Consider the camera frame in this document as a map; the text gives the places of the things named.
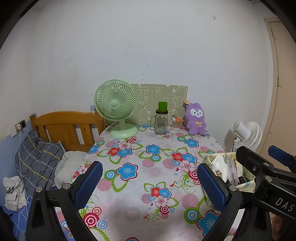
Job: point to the wall power socket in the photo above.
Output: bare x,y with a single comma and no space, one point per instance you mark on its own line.
20,126

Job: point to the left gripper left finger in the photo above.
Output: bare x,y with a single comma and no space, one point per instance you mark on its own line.
43,223

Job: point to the white standing fan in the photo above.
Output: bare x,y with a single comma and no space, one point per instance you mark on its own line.
247,134

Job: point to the glass mason jar mug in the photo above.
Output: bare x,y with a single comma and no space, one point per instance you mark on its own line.
159,122

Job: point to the clear plastic straw pack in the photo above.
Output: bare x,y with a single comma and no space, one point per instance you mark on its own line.
232,172

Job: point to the beige door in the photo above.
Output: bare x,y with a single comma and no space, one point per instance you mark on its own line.
280,126

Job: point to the white pillow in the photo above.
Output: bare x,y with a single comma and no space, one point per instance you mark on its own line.
68,165

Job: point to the crumpled white cloth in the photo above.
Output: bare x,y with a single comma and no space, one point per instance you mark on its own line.
15,197

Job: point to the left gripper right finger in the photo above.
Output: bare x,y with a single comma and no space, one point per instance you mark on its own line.
228,200

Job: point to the purple plush bunny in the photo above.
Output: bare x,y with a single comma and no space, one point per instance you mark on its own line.
195,122

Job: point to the yellow cartoon storage box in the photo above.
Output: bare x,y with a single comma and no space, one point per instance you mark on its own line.
215,188

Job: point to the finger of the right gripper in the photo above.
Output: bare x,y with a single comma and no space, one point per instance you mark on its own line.
256,164
283,157

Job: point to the grey plaid pillow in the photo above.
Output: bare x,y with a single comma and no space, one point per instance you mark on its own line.
36,161

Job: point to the green cup on jar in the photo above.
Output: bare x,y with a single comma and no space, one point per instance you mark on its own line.
163,106

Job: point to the green desk fan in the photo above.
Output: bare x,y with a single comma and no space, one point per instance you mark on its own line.
116,100

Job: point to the white tissue stack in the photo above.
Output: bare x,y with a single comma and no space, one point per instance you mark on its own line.
220,167

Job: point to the floral tablecloth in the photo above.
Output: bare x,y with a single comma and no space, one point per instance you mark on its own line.
149,189

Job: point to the cotton swab container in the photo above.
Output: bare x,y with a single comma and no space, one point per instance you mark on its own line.
176,123

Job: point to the brown paper tag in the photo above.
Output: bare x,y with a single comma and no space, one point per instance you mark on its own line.
186,102

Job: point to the green patterned board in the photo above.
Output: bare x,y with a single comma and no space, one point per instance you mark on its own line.
148,98

